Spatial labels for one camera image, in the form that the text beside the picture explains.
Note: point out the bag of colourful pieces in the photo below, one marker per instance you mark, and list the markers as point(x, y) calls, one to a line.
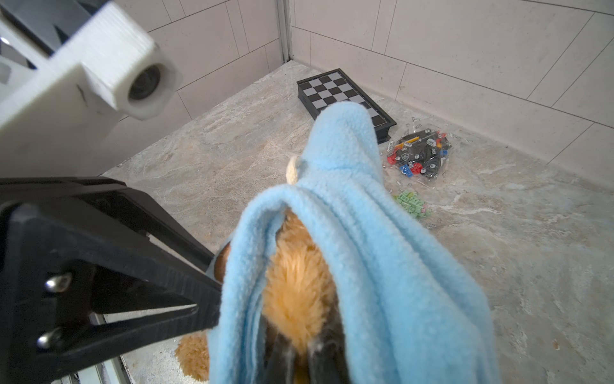
point(420, 153)

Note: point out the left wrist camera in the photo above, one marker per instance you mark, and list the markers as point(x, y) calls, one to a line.
point(88, 64)

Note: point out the black white chessboard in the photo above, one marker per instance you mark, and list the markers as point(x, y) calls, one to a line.
point(320, 91)

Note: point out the small green pieces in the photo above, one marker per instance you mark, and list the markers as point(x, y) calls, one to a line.
point(412, 204)

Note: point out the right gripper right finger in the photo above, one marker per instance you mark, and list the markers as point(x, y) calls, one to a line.
point(326, 356)

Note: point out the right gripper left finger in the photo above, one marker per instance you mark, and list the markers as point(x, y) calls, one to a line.
point(280, 365)

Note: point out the brown teddy bear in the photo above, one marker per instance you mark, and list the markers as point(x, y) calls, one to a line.
point(299, 293)

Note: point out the light blue bear hoodie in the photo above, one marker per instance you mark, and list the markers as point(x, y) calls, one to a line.
point(410, 312)

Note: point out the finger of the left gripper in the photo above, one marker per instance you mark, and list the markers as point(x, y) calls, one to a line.
point(92, 269)

